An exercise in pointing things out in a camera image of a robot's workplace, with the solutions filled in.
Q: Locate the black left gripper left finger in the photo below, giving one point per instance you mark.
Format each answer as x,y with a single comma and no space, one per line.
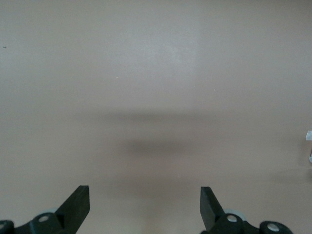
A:
73,209

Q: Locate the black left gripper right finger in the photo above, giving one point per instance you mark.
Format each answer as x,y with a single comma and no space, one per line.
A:
209,209

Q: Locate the clear plastic egg carton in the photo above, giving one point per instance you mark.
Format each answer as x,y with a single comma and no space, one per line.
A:
309,135

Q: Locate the brown table cover sheet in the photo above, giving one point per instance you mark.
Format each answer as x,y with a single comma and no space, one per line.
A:
146,73

